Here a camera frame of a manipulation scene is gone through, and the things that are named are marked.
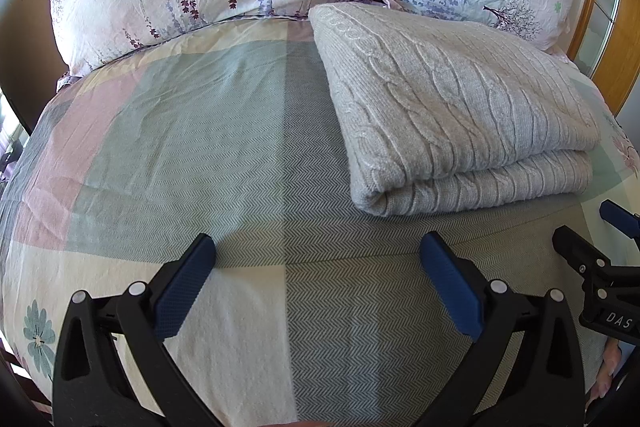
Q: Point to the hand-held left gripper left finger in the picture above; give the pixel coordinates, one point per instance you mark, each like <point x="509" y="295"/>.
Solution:
<point x="180" y="287"/>

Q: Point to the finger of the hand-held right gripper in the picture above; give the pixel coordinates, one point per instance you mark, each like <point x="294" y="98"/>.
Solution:
<point x="575" y="249"/>
<point x="620" y="217"/>

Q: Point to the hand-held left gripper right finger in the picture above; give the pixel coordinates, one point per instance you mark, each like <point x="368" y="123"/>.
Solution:
<point x="452" y="287"/>

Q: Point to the pastel checked bed quilt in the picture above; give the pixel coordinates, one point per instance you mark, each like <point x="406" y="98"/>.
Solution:
<point x="190" y="147"/>

